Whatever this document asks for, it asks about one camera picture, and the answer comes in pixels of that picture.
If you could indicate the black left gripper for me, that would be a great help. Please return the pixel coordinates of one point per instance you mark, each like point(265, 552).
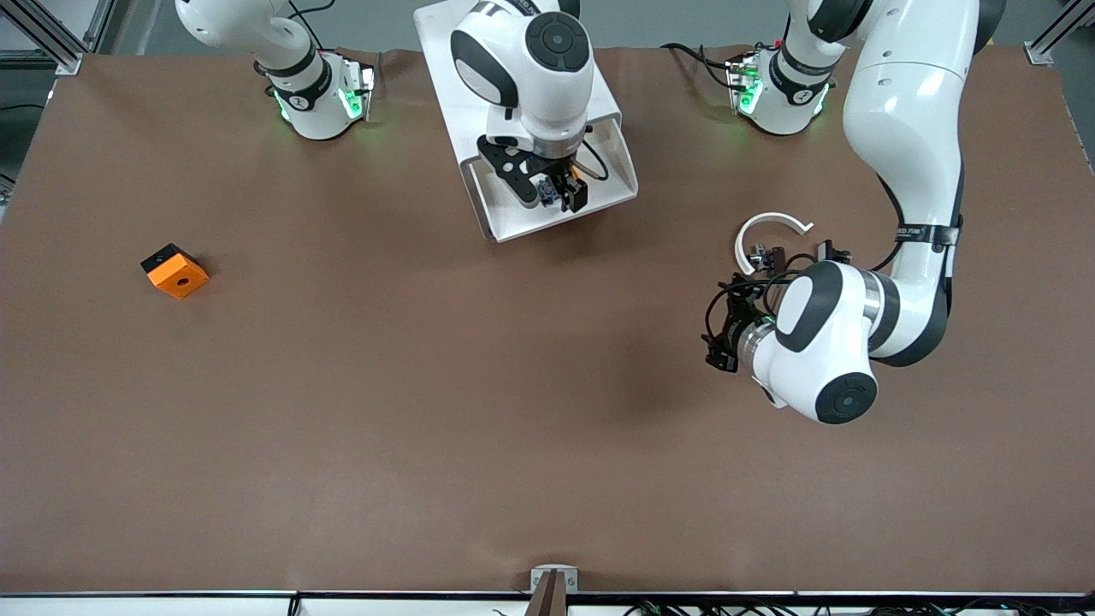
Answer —
point(735, 331)

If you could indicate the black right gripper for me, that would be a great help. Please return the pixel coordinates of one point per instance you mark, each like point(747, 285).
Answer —
point(566, 186)

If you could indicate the yellow capped push button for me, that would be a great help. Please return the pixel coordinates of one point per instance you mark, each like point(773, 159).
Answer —
point(552, 195)

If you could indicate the white plastic drawer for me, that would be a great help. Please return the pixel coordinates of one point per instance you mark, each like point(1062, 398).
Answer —
point(607, 184)

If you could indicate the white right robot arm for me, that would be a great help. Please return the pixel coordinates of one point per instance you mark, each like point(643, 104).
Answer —
point(530, 77)

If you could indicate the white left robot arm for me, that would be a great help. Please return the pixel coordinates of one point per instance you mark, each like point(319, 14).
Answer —
point(907, 128)

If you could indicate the white drawer cabinet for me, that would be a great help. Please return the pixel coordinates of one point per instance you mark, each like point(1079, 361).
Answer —
point(436, 51)

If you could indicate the orange black button housing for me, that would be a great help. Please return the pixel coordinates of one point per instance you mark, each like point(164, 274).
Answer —
point(180, 278)

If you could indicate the dark brown small component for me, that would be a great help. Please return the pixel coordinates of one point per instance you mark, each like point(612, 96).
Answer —
point(774, 255)

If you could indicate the black small component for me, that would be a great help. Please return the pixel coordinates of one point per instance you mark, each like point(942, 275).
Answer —
point(826, 250)

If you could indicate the metal base connector plate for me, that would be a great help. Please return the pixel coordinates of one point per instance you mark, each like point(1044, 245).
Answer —
point(364, 81)
point(744, 85)

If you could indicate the brown table mat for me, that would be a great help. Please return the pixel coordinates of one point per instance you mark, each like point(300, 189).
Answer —
point(342, 411)

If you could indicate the grey metal edge bracket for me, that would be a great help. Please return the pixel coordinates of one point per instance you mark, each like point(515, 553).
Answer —
point(539, 577)

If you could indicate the aluminium frame post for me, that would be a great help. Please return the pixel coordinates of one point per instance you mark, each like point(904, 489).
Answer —
point(68, 62)
point(1048, 43)

